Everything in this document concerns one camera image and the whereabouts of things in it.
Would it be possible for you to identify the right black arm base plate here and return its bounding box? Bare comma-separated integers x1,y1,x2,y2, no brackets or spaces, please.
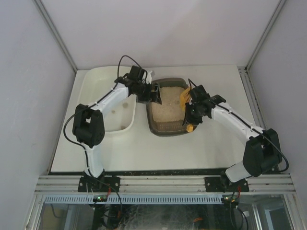
204,176,249,193

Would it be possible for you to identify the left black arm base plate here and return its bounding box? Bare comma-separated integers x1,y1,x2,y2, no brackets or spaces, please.
78,172,120,193

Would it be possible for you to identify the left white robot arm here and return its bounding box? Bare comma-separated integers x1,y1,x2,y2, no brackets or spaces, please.
63,55,162,178

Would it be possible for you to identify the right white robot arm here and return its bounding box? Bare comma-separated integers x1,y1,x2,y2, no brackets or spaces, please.
180,80,289,191

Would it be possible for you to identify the brown litter box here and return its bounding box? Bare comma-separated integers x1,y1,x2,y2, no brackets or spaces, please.
146,78,188,137

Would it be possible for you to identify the aluminium frame post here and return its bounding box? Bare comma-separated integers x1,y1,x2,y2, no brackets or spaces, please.
33,0,78,74
245,0,288,71

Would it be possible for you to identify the aluminium front rail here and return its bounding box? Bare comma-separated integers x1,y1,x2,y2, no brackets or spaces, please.
35,174,295,195

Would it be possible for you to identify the white plastic tub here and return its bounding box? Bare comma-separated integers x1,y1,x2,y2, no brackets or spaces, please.
77,66,136,133

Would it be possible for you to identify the yellow litter scoop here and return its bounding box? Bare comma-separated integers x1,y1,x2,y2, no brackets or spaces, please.
180,87,194,133

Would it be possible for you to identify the left aluminium frame post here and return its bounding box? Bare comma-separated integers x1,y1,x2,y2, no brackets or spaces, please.
33,0,78,74

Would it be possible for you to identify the right aluminium frame post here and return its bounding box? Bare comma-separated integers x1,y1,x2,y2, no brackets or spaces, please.
245,0,288,71

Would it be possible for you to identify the grey slotted cable duct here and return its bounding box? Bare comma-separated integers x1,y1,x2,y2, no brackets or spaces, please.
45,195,223,205

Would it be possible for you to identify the right aluminium side rail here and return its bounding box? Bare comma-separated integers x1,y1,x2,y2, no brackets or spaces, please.
237,67,268,129

